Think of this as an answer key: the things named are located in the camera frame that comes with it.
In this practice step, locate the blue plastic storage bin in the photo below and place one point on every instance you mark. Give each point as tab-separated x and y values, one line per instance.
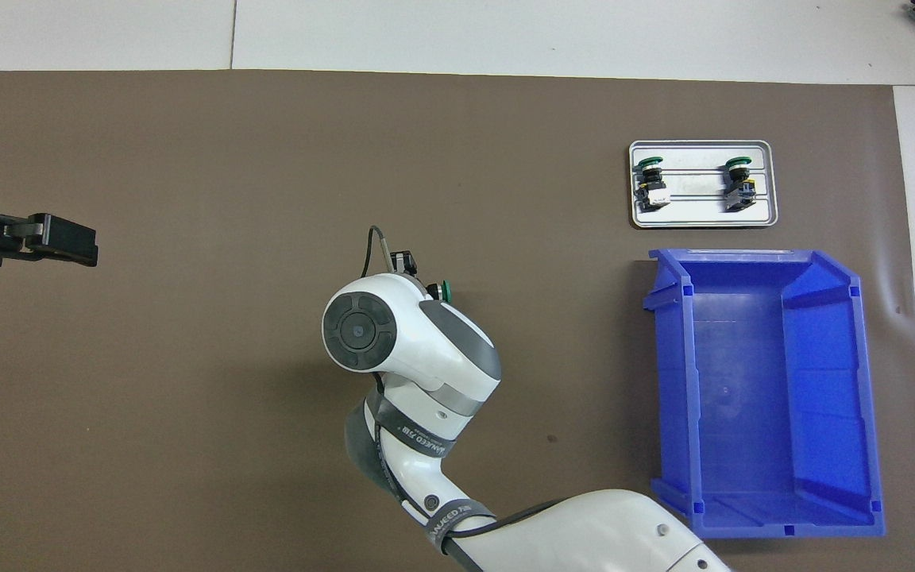
743	397

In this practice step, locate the grey metal tray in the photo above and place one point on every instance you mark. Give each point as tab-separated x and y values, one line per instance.
700	199

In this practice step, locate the green push button switch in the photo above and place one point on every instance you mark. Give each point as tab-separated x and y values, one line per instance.
446	291
652	187
739	187

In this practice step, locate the brown table mat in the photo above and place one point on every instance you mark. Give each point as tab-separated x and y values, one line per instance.
187	357

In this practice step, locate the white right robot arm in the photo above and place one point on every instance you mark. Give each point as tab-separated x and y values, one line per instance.
410	342

